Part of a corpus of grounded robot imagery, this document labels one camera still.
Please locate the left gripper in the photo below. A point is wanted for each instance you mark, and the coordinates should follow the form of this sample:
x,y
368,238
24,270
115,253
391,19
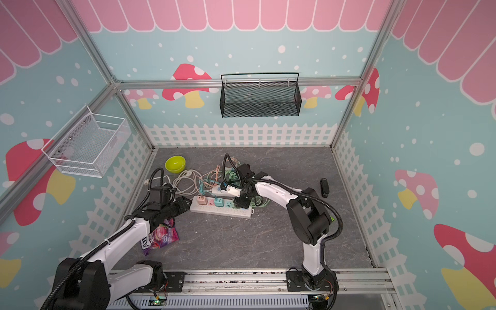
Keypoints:
x,y
183,205

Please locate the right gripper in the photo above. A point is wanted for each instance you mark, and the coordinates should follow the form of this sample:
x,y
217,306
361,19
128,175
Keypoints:
x,y
239,203

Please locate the pink charger plug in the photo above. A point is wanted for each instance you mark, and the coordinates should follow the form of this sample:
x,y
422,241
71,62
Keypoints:
x,y
202,200

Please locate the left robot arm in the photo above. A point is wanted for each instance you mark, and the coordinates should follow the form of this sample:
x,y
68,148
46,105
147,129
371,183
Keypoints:
x,y
86,282

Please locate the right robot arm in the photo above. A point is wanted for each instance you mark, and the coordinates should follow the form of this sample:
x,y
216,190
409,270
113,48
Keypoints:
x,y
313,220

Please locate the small white power strip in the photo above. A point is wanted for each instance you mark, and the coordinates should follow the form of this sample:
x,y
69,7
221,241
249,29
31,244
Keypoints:
x,y
216,191

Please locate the large white power strip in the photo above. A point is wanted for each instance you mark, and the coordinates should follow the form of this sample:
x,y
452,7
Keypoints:
x,y
229,209

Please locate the purple candy bag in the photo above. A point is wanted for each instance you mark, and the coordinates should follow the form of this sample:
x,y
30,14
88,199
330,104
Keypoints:
x,y
163,235

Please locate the green plastic bowl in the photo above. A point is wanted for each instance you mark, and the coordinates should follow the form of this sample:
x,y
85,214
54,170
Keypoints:
x,y
175,164

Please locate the black stapler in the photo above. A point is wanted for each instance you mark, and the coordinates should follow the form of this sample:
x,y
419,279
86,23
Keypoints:
x,y
324,188

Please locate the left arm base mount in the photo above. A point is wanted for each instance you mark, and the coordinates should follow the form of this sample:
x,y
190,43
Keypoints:
x,y
169,282

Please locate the black mesh wall basket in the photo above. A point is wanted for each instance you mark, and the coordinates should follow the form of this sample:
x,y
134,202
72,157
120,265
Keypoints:
x,y
269,94

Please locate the white mesh wall basket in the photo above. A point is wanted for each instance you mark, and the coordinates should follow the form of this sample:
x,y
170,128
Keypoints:
x,y
89,146

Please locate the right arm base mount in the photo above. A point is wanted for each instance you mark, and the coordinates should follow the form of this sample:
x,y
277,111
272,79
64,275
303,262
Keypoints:
x,y
301,281

